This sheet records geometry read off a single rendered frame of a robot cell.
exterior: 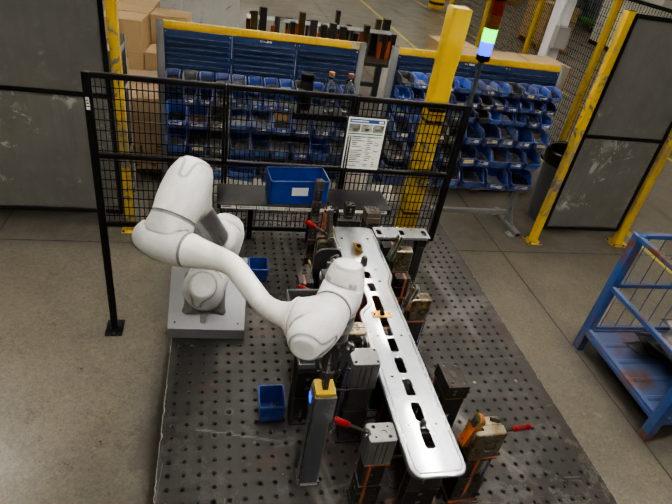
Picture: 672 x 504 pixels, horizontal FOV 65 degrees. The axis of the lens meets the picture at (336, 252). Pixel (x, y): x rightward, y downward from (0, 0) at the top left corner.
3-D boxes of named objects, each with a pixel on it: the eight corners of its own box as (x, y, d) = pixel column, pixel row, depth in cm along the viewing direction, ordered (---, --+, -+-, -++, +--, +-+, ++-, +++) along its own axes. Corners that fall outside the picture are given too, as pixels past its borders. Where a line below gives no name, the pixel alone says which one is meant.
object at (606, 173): (528, 245, 480) (627, 10, 370) (521, 236, 491) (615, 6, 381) (625, 247, 503) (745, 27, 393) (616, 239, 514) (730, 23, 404)
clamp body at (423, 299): (418, 363, 233) (438, 303, 214) (392, 363, 230) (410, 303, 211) (412, 348, 241) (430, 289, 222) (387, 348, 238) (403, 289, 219)
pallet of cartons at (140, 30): (184, 124, 594) (183, 26, 536) (109, 117, 579) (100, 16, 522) (195, 91, 692) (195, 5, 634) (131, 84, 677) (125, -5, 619)
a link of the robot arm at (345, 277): (328, 292, 144) (308, 320, 133) (336, 245, 135) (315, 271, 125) (365, 306, 141) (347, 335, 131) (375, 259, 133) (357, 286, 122)
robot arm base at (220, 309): (181, 323, 222) (180, 322, 216) (185, 271, 226) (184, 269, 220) (225, 324, 225) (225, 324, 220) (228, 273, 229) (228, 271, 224)
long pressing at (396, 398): (478, 475, 157) (479, 472, 156) (407, 481, 151) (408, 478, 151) (371, 228, 267) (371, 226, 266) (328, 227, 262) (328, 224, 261)
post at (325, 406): (319, 485, 178) (338, 399, 153) (297, 487, 176) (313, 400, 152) (316, 465, 184) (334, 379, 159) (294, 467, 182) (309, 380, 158)
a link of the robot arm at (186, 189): (198, 263, 222) (217, 216, 227) (234, 275, 221) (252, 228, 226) (138, 205, 147) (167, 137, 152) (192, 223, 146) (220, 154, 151)
